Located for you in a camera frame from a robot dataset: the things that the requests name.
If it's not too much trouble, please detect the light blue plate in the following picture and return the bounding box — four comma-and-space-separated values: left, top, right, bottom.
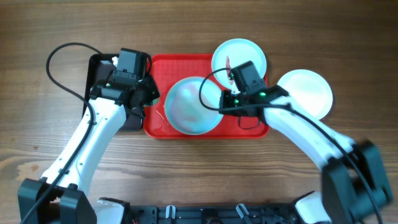
211, 39, 267, 78
164, 77, 223, 135

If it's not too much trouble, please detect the white plate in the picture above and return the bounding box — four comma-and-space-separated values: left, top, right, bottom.
277, 69, 333, 119

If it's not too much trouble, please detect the green yellow sponge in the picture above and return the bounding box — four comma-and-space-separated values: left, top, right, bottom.
151, 98, 160, 106

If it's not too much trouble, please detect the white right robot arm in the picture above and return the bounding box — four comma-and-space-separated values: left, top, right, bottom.
220, 86, 394, 223

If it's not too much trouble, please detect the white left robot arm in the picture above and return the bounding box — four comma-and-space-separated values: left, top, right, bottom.
17, 75, 160, 223

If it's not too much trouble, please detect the black tray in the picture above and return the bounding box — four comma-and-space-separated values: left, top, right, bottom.
85, 54, 144, 132

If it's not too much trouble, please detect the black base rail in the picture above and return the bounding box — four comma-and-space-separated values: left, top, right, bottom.
126, 203, 301, 224

